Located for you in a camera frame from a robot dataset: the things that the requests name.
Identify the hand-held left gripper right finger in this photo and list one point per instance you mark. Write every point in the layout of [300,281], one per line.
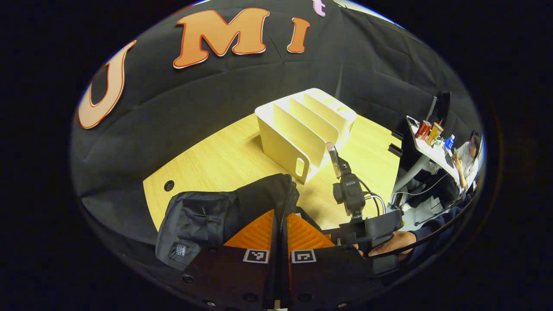
[328,276]

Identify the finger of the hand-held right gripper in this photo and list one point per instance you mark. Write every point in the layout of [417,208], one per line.
[345,235]

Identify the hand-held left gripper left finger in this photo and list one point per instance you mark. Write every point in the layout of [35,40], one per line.
[233,276]

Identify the black schoolbag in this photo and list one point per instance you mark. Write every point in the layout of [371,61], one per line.
[207,216]

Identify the white bookshelf organizer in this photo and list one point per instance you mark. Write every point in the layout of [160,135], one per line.
[298,125]

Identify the white office desk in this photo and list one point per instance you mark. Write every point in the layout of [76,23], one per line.
[432,151]

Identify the red drink can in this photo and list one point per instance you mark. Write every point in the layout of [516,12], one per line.
[423,129]

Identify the orange drink cup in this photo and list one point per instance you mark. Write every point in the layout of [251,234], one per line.
[434,134]

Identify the blue bottle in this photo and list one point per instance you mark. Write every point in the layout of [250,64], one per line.
[449,141]

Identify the black monitor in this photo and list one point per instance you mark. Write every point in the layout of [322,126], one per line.
[440,108]

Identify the black backdrop cloth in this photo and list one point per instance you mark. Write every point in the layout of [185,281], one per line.
[181,108]

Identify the black table bracket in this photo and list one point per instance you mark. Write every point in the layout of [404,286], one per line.
[397,134]
[395,150]

